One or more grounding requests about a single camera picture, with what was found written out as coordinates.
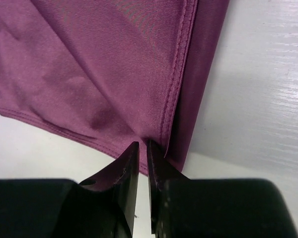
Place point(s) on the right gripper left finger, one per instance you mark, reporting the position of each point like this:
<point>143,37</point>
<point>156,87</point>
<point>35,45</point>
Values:
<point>101,206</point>

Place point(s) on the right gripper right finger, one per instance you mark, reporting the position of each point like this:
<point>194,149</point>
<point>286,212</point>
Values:
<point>213,208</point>

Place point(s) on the purple cloth napkin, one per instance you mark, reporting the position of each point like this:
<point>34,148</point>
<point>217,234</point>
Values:
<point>106,73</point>

